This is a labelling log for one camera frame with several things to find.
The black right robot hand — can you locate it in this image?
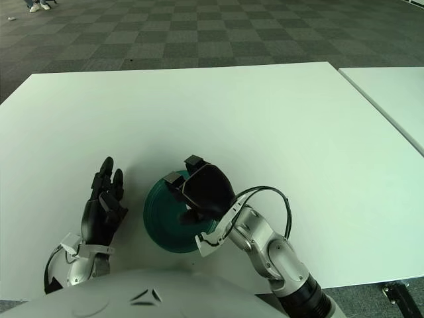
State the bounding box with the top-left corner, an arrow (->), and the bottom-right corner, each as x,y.
164,154 -> 237,227

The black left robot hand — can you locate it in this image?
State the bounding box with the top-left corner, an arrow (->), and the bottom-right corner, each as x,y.
81,156 -> 129,246

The green round plate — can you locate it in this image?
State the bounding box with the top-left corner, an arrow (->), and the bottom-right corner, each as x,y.
142,170 -> 226,254

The white neighbouring table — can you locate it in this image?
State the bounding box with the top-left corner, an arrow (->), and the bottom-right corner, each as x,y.
338,67 -> 424,152

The black table foot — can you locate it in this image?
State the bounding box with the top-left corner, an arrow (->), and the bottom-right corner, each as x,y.
382,283 -> 418,318

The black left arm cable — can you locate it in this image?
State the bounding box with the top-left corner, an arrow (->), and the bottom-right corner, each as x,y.
44,246 -> 67,294

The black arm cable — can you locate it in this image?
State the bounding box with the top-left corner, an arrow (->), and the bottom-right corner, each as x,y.
44,246 -> 67,294
231,186 -> 292,239

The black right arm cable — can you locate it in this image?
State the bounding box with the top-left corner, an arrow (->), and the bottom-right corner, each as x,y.
231,186 -> 292,239

